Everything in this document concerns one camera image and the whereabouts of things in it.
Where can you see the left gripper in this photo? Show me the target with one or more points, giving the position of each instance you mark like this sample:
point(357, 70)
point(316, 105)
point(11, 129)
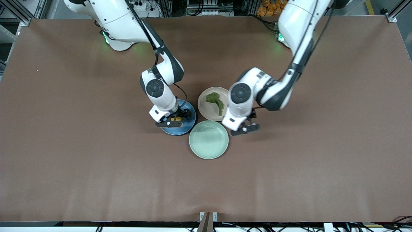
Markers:
point(252, 114)

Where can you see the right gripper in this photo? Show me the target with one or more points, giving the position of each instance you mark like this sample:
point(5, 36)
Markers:
point(184, 114)

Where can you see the yellow lemon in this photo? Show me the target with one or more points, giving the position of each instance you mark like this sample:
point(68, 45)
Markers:
point(176, 119)

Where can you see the green lettuce leaf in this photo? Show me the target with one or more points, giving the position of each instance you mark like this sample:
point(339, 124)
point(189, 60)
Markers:
point(214, 97)

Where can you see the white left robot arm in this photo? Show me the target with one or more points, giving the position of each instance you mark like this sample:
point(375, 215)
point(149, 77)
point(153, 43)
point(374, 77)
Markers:
point(299, 22)

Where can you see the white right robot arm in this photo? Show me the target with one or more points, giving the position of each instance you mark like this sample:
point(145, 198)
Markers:
point(119, 19)

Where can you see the blue plate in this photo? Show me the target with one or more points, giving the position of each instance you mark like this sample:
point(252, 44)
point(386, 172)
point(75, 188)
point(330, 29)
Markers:
point(189, 125)

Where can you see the beige plate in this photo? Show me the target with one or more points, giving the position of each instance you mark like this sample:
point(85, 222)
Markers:
point(206, 111)

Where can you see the pale green plate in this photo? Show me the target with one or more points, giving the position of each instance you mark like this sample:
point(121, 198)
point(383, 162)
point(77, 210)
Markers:
point(208, 140)

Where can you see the bag of orange fruit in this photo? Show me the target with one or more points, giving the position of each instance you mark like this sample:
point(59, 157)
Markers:
point(268, 8)

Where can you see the white power strip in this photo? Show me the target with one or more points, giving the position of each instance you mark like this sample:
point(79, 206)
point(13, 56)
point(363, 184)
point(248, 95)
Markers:
point(146, 8)

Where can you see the grey metal bar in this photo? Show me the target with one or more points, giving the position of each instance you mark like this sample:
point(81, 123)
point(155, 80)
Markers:
point(6, 33)

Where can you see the metal table edge bracket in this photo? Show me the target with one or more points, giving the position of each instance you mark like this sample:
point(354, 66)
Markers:
point(208, 220)

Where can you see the aluminium frame profile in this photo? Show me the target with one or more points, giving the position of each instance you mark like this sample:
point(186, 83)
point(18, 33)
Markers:
point(397, 9)
point(25, 14)

